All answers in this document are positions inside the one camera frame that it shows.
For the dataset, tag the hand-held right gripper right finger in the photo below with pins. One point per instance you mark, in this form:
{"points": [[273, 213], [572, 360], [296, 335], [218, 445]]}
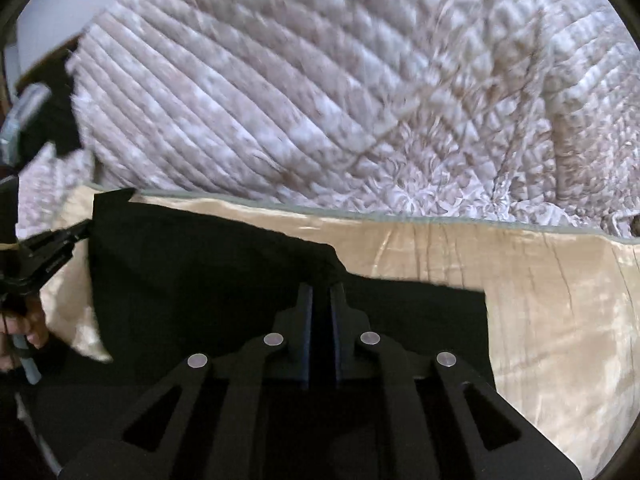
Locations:
{"points": [[336, 340]]}

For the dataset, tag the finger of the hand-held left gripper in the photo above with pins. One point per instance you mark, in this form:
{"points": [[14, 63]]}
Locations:
{"points": [[52, 250]]}

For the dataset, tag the pale patterned cloth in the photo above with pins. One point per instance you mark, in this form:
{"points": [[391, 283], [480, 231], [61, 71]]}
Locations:
{"points": [[22, 115]]}

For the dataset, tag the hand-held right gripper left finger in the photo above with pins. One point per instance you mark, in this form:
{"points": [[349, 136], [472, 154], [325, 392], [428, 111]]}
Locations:
{"points": [[305, 340]]}

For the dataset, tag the person's left hand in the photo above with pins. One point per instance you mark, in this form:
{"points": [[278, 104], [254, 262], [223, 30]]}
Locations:
{"points": [[32, 322]]}

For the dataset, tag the black pants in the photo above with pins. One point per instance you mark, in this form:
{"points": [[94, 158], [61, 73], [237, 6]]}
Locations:
{"points": [[200, 270]]}

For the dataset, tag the quilted floral bedspread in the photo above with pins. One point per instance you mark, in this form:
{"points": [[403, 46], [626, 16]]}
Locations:
{"points": [[325, 85]]}

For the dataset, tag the black hanging garment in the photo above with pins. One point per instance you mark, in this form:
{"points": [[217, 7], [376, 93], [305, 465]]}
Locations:
{"points": [[57, 110]]}

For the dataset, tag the beige satin blanket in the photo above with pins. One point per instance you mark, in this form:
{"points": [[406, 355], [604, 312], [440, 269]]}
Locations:
{"points": [[550, 320]]}

